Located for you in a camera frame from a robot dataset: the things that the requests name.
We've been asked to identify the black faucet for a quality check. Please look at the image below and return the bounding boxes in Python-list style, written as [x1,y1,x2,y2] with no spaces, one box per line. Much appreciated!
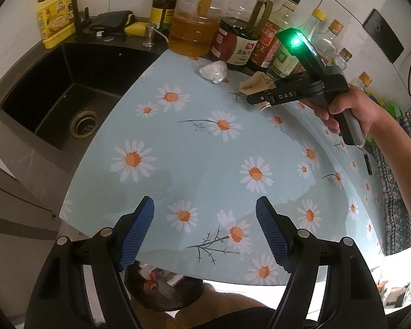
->
[46,0,90,36]

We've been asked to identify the clear bottle pale label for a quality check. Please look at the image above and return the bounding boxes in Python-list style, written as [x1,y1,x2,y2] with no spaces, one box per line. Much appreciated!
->
[265,0,304,79]

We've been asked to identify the dark bottle yellow label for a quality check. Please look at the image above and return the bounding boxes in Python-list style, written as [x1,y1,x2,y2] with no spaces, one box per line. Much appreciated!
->
[150,0,182,31]

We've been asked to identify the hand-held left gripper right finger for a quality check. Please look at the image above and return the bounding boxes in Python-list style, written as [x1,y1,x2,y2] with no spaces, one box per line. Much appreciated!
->
[256,196,387,329]

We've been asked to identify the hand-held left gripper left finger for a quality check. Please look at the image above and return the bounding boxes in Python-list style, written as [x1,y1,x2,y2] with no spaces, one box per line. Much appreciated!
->
[23,196,155,329]

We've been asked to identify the yellow detergent jug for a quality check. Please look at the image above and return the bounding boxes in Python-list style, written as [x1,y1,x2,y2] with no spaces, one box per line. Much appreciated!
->
[35,0,78,49]

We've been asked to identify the metal soap dispenser pump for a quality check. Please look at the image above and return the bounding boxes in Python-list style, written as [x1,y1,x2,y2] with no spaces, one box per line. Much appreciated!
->
[142,24,172,47]

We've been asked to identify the cooking oil jug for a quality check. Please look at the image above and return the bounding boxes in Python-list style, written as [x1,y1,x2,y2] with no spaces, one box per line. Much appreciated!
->
[168,0,224,57]

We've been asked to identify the person's right forearm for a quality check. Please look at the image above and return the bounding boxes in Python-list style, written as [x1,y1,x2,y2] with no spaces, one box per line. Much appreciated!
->
[363,110,411,223]

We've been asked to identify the brown paper bag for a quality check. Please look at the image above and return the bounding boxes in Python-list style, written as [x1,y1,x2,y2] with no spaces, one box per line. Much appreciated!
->
[239,72,278,95]

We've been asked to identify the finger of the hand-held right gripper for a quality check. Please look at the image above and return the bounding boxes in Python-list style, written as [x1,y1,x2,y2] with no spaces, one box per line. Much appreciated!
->
[246,90,273,111]

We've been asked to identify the daisy print table mat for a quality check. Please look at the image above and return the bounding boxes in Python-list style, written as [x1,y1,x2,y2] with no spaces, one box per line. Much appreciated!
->
[60,53,386,285]

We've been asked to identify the green packets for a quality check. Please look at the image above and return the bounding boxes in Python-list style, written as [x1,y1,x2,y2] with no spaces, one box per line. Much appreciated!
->
[370,92,403,119]

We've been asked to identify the small yellow-capped bottle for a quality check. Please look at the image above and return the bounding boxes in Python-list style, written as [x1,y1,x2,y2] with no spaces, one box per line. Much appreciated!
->
[358,72,373,93]

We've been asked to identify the yellow sponge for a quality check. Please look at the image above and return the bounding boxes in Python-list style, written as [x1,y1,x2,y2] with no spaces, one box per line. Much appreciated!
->
[124,22,152,36]

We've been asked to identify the black bin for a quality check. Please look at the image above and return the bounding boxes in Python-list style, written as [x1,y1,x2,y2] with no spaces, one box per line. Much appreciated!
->
[128,262,206,312]

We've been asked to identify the large soy sauce jug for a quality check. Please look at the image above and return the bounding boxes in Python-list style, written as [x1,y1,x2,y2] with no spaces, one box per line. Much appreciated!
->
[210,0,274,72]

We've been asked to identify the black sink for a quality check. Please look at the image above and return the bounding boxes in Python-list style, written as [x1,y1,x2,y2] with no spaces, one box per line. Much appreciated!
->
[0,41,165,174]

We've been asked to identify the clear bottle gold cap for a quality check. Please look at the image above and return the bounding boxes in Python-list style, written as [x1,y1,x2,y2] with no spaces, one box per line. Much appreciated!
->
[334,48,353,72]

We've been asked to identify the person's right hand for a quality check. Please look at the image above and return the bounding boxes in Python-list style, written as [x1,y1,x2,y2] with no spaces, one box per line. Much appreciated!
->
[303,84,385,135]

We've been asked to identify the person's leg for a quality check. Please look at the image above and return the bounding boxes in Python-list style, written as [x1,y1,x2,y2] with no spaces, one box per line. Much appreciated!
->
[176,290,285,329]

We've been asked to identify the black wall socket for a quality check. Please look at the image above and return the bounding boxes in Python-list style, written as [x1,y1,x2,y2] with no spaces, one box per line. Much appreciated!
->
[362,8,405,64]

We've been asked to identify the black cloth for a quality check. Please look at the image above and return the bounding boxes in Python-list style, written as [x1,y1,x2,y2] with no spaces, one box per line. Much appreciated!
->
[88,11,135,35]

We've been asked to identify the dark sauce bottle red label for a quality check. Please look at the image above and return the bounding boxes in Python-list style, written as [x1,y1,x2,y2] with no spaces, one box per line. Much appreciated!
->
[241,0,279,70]

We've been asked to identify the crumpled clear plastic wrap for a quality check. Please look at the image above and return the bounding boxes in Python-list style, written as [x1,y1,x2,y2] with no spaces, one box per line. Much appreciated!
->
[198,60,227,84]

